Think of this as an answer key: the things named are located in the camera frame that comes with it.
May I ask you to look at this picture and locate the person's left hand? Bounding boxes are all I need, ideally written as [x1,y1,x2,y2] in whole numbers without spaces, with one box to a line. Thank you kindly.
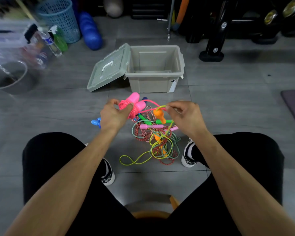
[100,99,134,135]

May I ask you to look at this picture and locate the person's right hand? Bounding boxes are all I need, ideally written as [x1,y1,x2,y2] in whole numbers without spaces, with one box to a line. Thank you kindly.
[165,100,208,139]

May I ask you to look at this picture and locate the pile of colourful jump ropes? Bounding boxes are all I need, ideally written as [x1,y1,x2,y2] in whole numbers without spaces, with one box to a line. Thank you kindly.
[119,97,181,166]

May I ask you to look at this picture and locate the hot pink skipping rope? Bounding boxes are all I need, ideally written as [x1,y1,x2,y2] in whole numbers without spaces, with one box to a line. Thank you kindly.
[118,92,167,120]

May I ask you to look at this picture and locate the grey plastic storage box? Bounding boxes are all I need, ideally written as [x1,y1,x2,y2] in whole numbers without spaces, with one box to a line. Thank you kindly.
[124,45,185,93]

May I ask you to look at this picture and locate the person's left forearm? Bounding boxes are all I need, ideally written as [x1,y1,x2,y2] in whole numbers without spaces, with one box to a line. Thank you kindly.
[5,130,116,236]

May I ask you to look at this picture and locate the person's right forearm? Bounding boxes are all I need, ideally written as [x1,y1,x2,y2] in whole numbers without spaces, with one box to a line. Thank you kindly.
[194,131,295,236]

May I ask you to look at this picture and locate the grey-green box lid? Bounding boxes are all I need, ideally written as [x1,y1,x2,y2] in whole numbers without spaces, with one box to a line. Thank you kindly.
[86,43,131,92]

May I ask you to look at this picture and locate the person's right leg black trousers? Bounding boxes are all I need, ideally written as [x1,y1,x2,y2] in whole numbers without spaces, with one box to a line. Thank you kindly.
[167,132,285,236]

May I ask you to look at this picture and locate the person's leg black trousers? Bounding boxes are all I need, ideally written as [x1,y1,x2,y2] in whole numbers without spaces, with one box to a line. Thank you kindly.
[22,132,136,236]
[167,132,285,236]

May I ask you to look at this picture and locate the person's left leg black trousers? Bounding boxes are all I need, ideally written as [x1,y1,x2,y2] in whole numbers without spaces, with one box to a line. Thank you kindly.
[22,132,136,236]

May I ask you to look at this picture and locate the white right shoe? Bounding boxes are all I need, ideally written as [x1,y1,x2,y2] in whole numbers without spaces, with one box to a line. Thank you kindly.
[181,137,200,168]

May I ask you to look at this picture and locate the white shoe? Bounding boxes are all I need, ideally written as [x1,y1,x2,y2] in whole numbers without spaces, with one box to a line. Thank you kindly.
[85,144,115,187]
[181,137,200,168]

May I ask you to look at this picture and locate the white left shoe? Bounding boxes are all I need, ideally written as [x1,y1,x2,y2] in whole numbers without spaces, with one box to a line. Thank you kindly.
[85,144,115,187]

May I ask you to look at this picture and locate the black dumbbell rack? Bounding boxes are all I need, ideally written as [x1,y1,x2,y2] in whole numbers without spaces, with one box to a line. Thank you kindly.
[179,0,295,62]

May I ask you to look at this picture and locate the wooden stool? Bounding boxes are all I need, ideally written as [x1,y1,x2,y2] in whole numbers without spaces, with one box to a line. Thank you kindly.
[125,195,180,219]

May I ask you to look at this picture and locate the green spray bottle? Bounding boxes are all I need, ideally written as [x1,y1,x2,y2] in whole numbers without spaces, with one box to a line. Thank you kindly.
[49,25,68,52]

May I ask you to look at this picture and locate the clear water bottle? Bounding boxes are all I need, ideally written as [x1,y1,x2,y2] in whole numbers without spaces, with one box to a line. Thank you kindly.
[37,27,63,57]

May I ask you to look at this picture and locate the grey metal bowl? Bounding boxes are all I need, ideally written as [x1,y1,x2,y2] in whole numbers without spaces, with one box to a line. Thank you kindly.
[0,60,37,95]

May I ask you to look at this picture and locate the orange and green foam stick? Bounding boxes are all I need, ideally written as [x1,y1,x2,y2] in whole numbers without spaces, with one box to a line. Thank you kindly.
[172,0,191,31]

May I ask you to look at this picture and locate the light blue mesh basket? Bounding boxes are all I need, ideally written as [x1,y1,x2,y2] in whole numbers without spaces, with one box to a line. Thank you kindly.
[35,0,81,44]

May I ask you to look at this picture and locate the beige exercise ball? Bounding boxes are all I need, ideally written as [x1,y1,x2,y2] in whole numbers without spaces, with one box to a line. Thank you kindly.
[103,0,124,18]

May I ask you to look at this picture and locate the black dumbbell gold end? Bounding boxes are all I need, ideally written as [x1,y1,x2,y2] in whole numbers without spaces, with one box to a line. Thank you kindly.
[264,10,278,25]
[283,0,295,18]

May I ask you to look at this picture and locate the clear plastic lidded bin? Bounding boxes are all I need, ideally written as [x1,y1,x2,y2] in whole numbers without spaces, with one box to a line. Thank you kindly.
[0,19,52,70]

